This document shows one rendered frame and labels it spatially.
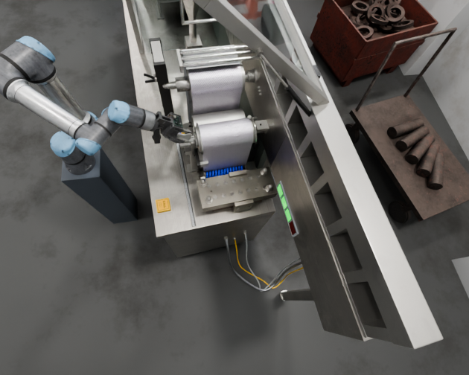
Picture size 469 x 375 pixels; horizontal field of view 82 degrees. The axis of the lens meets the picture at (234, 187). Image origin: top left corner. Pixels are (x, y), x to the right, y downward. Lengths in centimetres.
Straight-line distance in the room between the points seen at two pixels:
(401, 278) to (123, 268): 202
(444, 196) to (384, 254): 215
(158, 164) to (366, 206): 116
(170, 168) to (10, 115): 214
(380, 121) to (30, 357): 341
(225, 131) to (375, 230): 73
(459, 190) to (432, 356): 139
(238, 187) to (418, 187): 181
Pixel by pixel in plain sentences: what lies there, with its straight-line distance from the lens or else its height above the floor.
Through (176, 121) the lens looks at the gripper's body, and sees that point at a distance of 114.
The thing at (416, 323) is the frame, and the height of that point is 165.
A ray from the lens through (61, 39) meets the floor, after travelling 393.
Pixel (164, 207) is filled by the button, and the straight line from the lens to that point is 148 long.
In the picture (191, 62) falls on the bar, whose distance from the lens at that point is 126.
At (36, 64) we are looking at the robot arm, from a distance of 134.
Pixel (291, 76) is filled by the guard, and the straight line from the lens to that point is 77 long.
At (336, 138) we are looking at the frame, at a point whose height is 165.
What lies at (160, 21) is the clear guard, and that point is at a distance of 204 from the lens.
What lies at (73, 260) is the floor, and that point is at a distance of 257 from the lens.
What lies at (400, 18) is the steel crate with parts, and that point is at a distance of 363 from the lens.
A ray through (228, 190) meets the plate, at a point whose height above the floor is 103.
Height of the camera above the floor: 232
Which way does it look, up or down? 67 degrees down
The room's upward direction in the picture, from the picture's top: 14 degrees clockwise
